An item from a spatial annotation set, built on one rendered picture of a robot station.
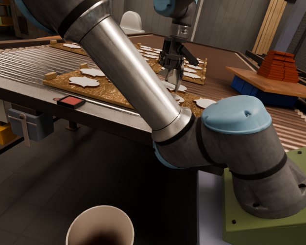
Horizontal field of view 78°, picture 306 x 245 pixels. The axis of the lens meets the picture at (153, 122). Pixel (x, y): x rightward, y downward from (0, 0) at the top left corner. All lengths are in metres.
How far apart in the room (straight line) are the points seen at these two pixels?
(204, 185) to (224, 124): 0.28
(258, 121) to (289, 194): 0.15
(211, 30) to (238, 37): 0.81
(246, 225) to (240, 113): 0.24
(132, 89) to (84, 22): 0.14
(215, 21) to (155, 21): 1.76
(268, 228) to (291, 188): 0.09
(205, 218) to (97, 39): 0.46
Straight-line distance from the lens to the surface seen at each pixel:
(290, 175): 0.46
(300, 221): 0.47
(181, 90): 0.83
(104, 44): 0.38
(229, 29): 6.49
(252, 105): 0.39
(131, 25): 5.83
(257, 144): 0.39
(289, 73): 1.68
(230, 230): 0.49
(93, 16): 0.38
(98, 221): 1.21
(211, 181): 0.63
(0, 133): 1.11
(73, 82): 0.95
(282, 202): 0.46
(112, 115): 0.74
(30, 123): 0.93
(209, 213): 0.54
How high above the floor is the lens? 1.27
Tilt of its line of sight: 28 degrees down
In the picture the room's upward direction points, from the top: 12 degrees clockwise
